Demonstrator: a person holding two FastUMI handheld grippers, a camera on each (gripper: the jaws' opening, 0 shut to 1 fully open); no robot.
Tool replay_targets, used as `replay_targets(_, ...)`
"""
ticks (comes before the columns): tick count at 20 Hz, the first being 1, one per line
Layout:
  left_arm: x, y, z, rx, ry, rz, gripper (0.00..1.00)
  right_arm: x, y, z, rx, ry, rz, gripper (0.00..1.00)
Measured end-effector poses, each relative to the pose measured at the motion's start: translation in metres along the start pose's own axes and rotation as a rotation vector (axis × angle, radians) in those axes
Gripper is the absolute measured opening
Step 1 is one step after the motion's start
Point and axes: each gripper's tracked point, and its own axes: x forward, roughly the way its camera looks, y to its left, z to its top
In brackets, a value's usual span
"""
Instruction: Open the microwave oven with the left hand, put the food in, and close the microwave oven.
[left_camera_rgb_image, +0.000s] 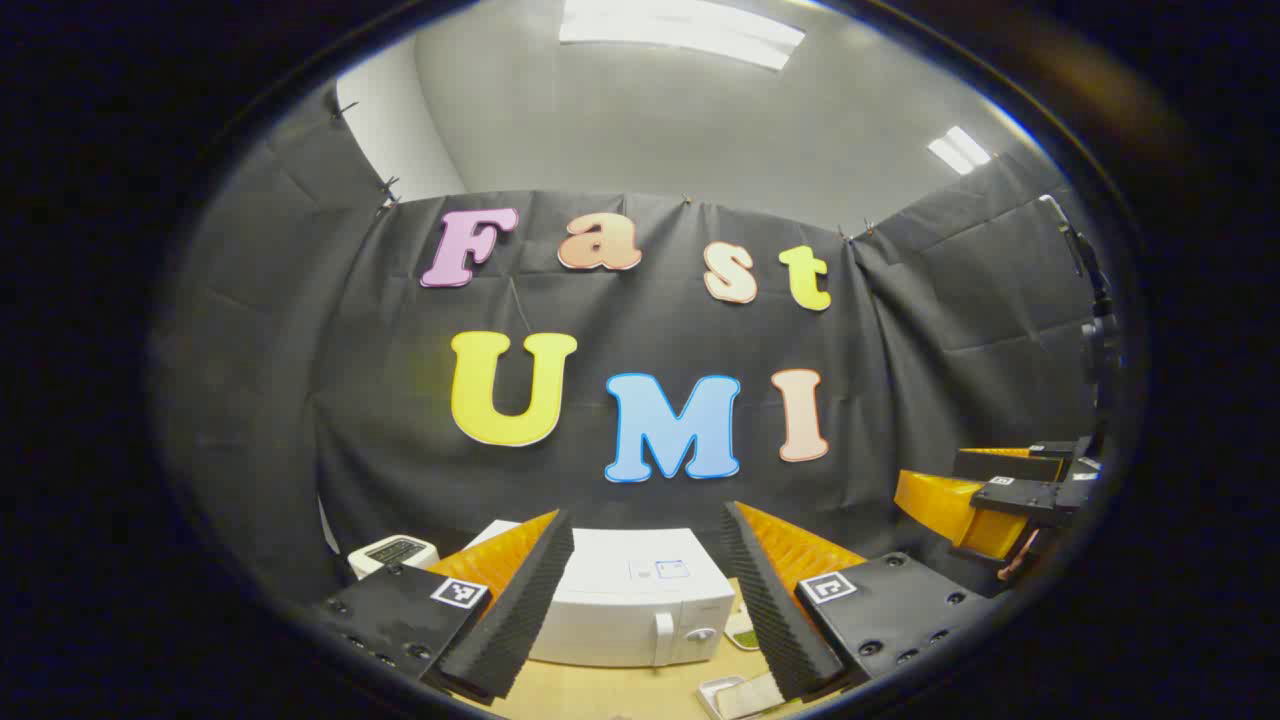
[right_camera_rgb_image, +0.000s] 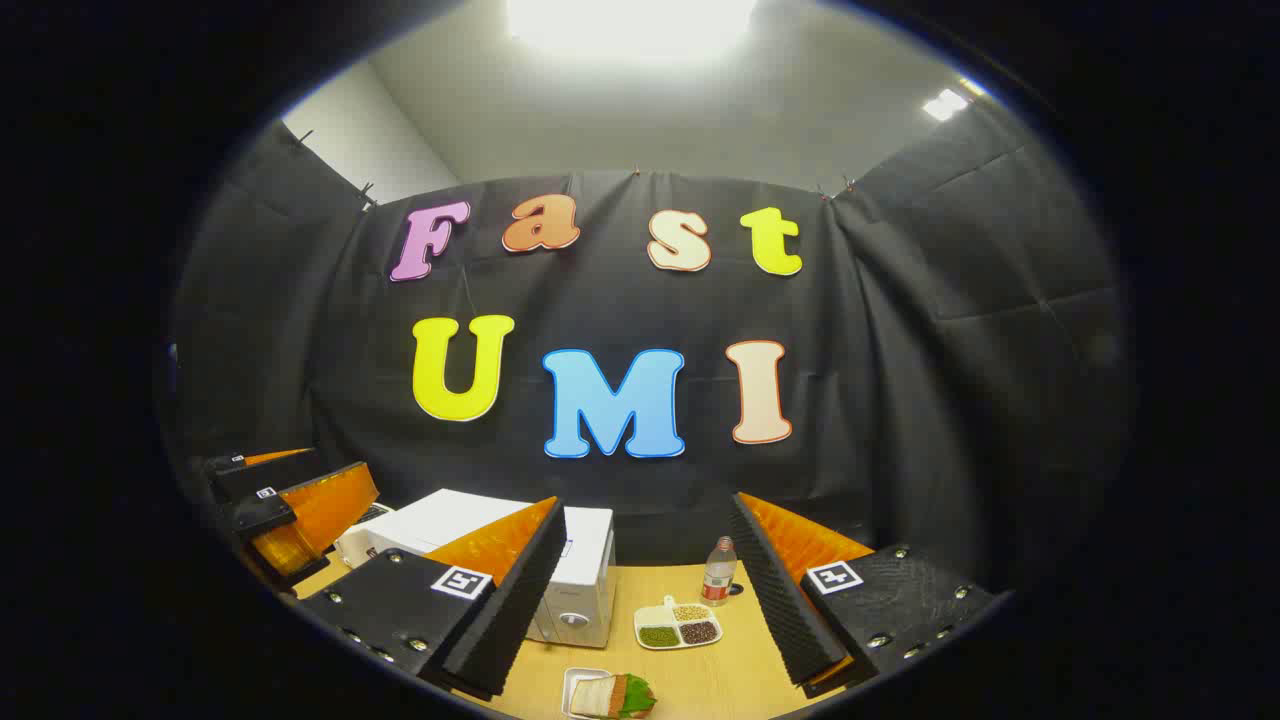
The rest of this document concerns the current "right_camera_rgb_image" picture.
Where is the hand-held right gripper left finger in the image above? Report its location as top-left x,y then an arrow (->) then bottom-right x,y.
297,497 -> 567,701

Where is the small white rectangular plate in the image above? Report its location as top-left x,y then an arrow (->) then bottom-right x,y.
562,667 -> 613,719

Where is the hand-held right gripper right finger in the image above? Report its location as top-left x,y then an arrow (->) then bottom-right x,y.
728,492 -> 1001,699

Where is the sandwich with lettuce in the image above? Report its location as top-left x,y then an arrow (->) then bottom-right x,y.
570,673 -> 658,719

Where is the white divided dish of beans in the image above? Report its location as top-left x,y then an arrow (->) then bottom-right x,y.
634,595 -> 723,651

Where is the white microwave oven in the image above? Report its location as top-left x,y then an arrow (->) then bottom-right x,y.
365,488 -> 616,649

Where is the black backdrop cloth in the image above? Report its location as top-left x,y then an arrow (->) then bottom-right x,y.
165,100 -> 1136,601

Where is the large ceiling light panel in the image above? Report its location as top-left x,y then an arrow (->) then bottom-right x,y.
505,0 -> 758,63

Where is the clear plastic bottle red label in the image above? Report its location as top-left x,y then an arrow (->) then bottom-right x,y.
702,536 -> 738,607

